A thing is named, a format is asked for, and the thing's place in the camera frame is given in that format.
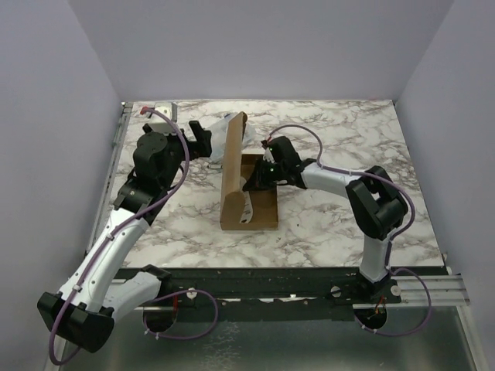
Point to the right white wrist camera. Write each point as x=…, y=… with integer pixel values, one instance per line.
x=267, y=156

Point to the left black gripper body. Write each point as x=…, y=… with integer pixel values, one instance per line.
x=171, y=173

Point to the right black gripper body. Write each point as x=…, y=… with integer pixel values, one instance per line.
x=265, y=170

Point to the clear plastic organizer box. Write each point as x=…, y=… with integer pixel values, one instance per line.
x=219, y=136

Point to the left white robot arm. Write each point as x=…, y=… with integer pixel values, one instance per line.
x=83, y=311

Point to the white blue packaged item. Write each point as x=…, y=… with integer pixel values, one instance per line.
x=248, y=210

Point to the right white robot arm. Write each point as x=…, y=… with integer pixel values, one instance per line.
x=377, y=204

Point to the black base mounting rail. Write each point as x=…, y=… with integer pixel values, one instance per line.
x=276, y=294

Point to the brown cardboard express box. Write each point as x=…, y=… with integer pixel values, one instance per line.
x=234, y=165

